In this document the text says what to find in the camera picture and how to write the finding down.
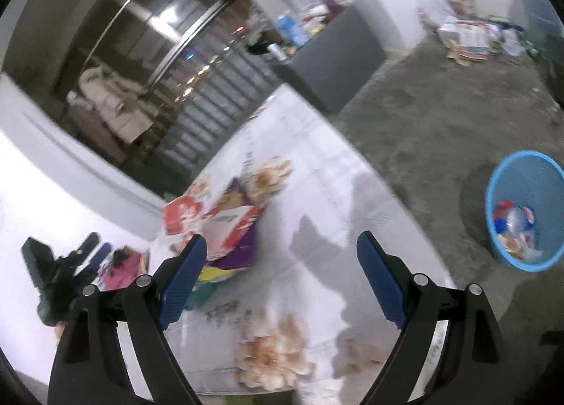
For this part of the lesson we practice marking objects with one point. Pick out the red plastic wrapper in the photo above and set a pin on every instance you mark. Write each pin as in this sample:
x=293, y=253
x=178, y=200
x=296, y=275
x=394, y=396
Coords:
x=123, y=270

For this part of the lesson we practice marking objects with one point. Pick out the teal plastic bag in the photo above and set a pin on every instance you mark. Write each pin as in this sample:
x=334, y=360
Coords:
x=200, y=295

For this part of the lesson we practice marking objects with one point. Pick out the beige padded coat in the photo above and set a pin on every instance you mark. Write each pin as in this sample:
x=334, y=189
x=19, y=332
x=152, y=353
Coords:
x=114, y=105

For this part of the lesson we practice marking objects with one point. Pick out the grey cabinet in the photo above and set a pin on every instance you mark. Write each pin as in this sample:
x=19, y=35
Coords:
x=335, y=61

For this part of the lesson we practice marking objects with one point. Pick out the purple wrapper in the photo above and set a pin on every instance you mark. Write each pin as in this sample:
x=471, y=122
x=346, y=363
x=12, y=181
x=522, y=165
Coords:
x=238, y=251

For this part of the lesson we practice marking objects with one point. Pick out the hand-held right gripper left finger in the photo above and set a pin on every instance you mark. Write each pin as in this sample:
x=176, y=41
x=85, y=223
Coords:
x=183, y=286

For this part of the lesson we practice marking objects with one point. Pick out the floral tablecloth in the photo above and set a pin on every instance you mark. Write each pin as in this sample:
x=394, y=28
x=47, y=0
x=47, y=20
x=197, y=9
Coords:
x=317, y=158

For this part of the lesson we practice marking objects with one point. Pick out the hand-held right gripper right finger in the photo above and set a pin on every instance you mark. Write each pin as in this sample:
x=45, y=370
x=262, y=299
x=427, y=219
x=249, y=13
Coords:
x=381, y=281

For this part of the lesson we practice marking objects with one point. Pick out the metal railing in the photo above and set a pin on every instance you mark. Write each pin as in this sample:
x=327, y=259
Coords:
x=211, y=92

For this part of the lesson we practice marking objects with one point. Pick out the black box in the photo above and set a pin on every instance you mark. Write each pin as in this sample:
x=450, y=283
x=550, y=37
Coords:
x=260, y=46

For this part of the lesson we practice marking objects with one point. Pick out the blue detergent bottle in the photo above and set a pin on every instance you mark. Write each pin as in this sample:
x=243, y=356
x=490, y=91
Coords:
x=295, y=32

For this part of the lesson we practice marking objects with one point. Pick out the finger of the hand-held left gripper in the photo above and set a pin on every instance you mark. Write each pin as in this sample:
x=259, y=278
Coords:
x=99, y=259
x=86, y=246

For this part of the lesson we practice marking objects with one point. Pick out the red and white snack bag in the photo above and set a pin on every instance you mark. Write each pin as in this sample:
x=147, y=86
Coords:
x=185, y=215

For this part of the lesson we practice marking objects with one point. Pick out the small white bottle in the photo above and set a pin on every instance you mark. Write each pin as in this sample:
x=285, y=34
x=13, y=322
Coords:
x=277, y=53

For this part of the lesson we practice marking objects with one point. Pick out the blue plastic wastebasket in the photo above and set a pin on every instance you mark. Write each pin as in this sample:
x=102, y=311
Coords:
x=520, y=167

